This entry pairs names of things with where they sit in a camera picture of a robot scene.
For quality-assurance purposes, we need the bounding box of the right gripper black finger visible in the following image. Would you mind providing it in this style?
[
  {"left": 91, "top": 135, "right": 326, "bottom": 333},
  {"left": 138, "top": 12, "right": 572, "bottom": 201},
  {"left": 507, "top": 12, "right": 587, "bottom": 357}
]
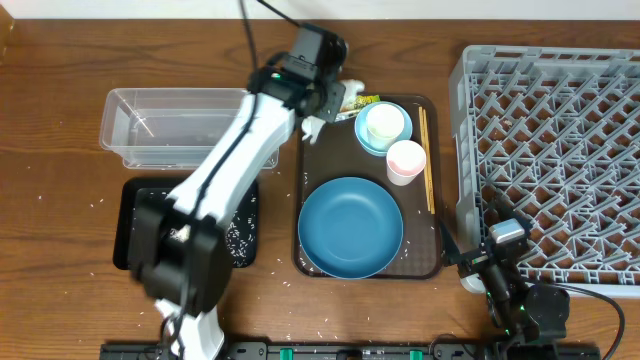
[
  {"left": 488, "top": 197, "right": 530, "bottom": 230},
  {"left": 439, "top": 220, "right": 461, "bottom": 266}
]

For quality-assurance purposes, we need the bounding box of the white tissue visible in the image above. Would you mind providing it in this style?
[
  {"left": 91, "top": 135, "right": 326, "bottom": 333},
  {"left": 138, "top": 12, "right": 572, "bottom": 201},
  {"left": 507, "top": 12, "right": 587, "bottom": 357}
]
[{"left": 301, "top": 79, "right": 365, "bottom": 145}]

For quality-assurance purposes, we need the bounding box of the yellow green snack wrapper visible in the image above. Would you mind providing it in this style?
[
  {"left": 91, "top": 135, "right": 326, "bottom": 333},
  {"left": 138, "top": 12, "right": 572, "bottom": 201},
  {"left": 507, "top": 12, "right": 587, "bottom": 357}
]
[{"left": 335, "top": 95, "right": 381, "bottom": 122}]

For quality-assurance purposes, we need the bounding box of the cream white cup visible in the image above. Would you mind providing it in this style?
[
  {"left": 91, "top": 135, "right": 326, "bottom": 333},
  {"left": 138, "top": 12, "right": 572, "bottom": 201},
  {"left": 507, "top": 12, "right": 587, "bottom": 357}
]
[{"left": 365, "top": 104, "right": 404, "bottom": 151}]

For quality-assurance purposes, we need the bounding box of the dark blue plate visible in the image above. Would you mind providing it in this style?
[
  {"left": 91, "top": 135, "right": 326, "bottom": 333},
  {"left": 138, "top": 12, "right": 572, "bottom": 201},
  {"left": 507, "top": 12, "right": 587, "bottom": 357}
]
[{"left": 297, "top": 177, "right": 404, "bottom": 279}]

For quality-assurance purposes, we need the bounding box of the pink cup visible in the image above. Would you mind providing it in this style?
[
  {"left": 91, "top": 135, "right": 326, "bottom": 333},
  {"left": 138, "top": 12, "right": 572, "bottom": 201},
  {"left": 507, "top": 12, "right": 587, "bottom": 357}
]
[{"left": 386, "top": 140, "right": 426, "bottom": 186}]

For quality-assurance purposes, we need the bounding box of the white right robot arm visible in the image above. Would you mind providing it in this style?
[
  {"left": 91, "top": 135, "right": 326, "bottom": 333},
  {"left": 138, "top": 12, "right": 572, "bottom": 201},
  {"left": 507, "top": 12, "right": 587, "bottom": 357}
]
[{"left": 439, "top": 200, "right": 570, "bottom": 359}]

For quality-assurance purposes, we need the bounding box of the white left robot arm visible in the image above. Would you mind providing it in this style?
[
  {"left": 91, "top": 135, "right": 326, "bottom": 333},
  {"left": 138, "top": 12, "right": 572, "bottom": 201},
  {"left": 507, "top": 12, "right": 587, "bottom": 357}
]
[{"left": 127, "top": 23, "right": 348, "bottom": 359}]

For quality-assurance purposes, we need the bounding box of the grey dishwasher rack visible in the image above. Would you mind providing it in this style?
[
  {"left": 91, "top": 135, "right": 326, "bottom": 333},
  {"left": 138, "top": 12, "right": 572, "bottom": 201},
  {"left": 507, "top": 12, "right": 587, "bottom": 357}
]
[{"left": 449, "top": 45, "right": 639, "bottom": 299}]

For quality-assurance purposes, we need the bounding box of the clear plastic waste bin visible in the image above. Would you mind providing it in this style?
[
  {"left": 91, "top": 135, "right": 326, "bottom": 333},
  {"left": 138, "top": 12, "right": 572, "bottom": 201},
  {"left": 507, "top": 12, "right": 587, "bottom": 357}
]
[{"left": 98, "top": 87, "right": 280, "bottom": 170}]

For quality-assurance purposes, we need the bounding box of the black waste tray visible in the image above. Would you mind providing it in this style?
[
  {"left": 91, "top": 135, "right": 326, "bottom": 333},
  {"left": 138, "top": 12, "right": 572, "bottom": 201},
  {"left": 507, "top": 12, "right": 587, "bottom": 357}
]
[{"left": 112, "top": 176, "right": 259, "bottom": 270}]

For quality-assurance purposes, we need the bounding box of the wooden chopstick right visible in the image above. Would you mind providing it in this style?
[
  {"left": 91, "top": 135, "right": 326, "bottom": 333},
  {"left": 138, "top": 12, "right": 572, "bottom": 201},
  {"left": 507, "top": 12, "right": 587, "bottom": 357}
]
[{"left": 420, "top": 107, "right": 435, "bottom": 215}]

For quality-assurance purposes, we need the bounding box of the wooden chopstick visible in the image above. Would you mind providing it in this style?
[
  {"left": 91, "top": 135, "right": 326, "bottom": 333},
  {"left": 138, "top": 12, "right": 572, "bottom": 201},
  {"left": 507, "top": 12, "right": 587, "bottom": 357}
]
[
  {"left": 420, "top": 107, "right": 435, "bottom": 215},
  {"left": 417, "top": 105, "right": 433, "bottom": 213}
]

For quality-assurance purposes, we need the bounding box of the light blue small bowl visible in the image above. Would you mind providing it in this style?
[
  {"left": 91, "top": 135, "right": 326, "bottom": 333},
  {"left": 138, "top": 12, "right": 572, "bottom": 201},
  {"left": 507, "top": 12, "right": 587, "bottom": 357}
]
[{"left": 354, "top": 101, "right": 413, "bottom": 157}]

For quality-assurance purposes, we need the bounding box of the dark brown serving tray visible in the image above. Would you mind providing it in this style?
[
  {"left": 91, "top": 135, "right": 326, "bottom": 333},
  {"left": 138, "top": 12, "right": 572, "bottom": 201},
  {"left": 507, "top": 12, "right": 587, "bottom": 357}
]
[{"left": 297, "top": 94, "right": 442, "bottom": 280}]

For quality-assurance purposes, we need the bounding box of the wooden chopstick left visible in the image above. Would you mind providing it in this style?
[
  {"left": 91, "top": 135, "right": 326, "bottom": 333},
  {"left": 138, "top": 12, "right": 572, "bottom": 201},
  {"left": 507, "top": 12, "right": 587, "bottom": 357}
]
[{"left": 417, "top": 105, "right": 433, "bottom": 213}]

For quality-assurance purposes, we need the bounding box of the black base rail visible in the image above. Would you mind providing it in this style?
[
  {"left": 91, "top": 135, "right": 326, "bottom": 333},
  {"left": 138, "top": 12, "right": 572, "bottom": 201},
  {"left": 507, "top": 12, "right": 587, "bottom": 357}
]
[{"left": 99, "top": 342, "right": 499, "bottom": 360}]

